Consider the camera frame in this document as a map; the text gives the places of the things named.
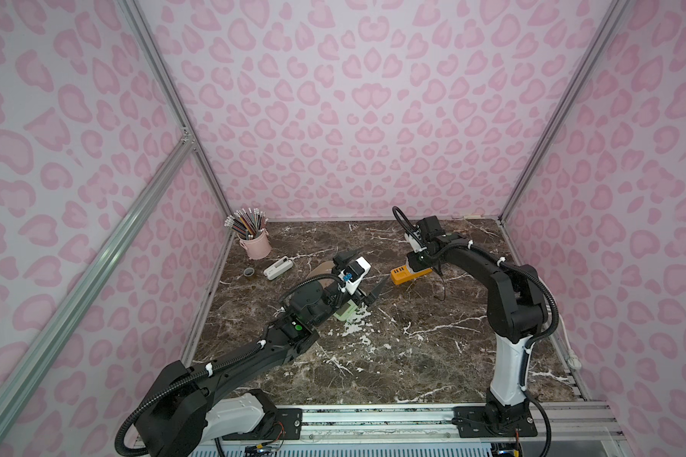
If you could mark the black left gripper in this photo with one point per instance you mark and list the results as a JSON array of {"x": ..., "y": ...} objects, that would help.
[{"x": 357, "y": 291}]

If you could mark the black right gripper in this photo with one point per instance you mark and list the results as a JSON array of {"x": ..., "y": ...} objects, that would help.
[{"x": 432, "y": 265}]

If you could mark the green electronic kitchen scale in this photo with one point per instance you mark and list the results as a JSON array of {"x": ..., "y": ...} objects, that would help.
[{"x": 346, "y": 312}]

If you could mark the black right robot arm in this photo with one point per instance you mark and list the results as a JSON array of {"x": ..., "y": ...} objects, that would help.
[{"x": 439, "y": 242}]

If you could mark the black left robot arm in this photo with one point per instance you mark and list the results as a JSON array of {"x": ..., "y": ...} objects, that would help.
[{"x": 175, "y": 416}]

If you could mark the orange power strip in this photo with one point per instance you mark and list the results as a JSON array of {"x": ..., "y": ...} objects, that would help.
[{"x": 405, "y": 274}]

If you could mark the white rectangular device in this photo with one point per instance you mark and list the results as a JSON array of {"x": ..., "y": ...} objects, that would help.
[{"x": 281, "y": 266}]

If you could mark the pink pencil cup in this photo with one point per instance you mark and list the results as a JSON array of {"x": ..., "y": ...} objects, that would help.
[{"x": 257, "y": 248}]

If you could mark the bundle of coloured pencils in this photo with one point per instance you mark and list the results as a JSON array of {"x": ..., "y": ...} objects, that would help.
[{"x": 247, "y": 224}]

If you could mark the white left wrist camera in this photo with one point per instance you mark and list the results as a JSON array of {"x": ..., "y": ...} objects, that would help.
[{"x": 351, "y": 268}]

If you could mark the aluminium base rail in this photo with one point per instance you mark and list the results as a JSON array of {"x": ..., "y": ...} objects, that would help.
[{"x": 579, "y": 429}]

